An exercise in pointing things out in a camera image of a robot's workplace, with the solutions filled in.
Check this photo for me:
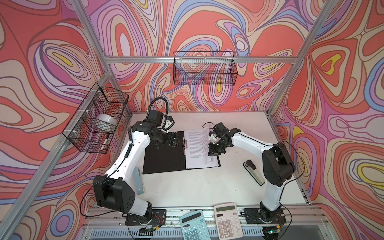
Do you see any blue folder with black inside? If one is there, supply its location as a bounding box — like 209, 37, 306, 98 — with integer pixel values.
143, 132, 221, 175

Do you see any printed paper sheet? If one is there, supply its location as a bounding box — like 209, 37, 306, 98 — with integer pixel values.
206, 156, 219, 168
184, 129, 210, 169

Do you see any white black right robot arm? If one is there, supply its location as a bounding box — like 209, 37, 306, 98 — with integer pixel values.
208, 129, 296, 223

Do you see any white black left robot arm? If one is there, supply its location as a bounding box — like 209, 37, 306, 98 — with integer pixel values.
93, 121, 180, 224

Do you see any beige black stapler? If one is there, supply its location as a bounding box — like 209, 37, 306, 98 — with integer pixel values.
243, 160, 266, 186

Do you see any white tape roll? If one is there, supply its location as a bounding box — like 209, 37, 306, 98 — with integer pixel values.
96, 114, 118, 126

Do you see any pink white calculator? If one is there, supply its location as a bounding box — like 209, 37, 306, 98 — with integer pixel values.
214, 203, 244, 240

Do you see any teal calculator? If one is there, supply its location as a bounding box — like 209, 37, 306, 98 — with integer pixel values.
180, 210, 211, 240

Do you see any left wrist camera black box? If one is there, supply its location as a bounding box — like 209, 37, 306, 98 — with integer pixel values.
146, 97, 175, 133

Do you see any black wire basket back wall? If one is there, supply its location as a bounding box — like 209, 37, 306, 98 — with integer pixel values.
173, 50, 238, 86

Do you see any black wire basket wall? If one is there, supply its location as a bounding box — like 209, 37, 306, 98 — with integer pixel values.
173, 50, 238, 86
62, 83, 129, 154

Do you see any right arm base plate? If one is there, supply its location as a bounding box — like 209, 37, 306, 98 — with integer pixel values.
240, 207, 287, 225

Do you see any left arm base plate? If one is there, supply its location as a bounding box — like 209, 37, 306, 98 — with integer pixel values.
125, 209, 167, 228

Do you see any black wire basket left wall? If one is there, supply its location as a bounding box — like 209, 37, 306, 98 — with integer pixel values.
62, 83, 129, 154

